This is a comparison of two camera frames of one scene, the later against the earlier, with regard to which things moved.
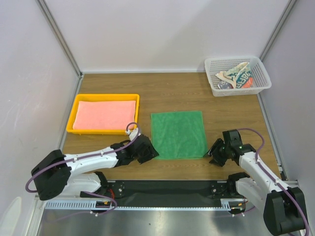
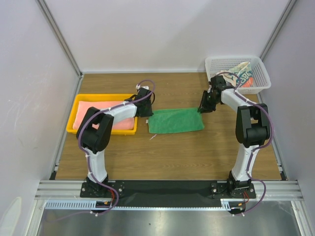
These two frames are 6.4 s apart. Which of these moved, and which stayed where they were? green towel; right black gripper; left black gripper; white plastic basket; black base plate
Moved: green towel; right black gripper; left black gripper
Stayed: white plastic basket; black base plate
